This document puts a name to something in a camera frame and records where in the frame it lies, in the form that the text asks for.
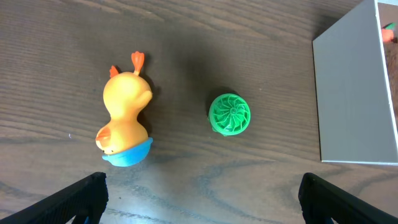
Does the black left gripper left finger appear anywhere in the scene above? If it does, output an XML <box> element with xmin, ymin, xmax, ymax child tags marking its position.
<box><xmin>1</xmin><ymin>172</ymin><xmax>109</xmax><ymax>224</ymax></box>

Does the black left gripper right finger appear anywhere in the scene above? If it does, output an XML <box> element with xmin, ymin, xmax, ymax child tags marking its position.
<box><xmin>298</xmin><ymin>172</ymin><xmax>397</xmax><ymax>224</ymax></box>

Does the green ridged ball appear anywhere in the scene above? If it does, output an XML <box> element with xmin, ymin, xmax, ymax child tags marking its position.
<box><xmin>208</xmin><ymin>93</ymin><xmax>251</xmax><ymax>136</ymax></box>

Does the brown plush bear toy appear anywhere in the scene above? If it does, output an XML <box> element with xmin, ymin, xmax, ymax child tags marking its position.
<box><xmin>381</xmin><ymin>22</ymin><xmax>397</xmax><ymax>118</ymax></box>

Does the white cardboard box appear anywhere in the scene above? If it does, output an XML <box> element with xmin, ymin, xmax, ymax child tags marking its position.
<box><xmin>312</xmin><ymin>0</ymin><xmax>397</xmax><ymax>166</ymax></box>

